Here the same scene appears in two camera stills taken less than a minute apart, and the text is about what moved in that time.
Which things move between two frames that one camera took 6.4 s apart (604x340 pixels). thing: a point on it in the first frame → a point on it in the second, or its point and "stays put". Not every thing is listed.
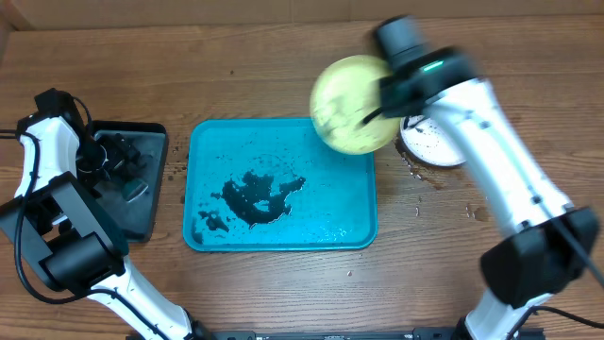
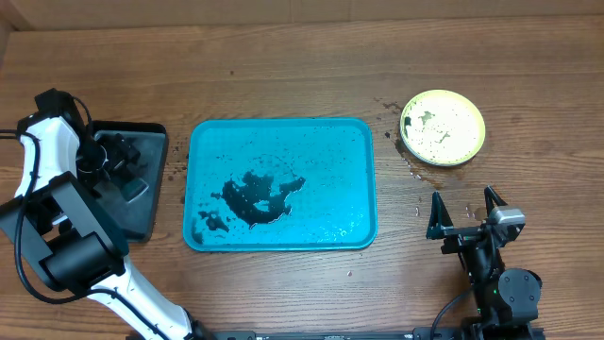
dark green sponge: x=133 y=188 stays put
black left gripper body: x=96 y=159 stays put
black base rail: x=456 y=333 stays put
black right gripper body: x=402 y=101 → x=461 y=236
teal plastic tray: x=274 y=184 stays put
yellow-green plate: x=344 y=93 → x=442 y=127
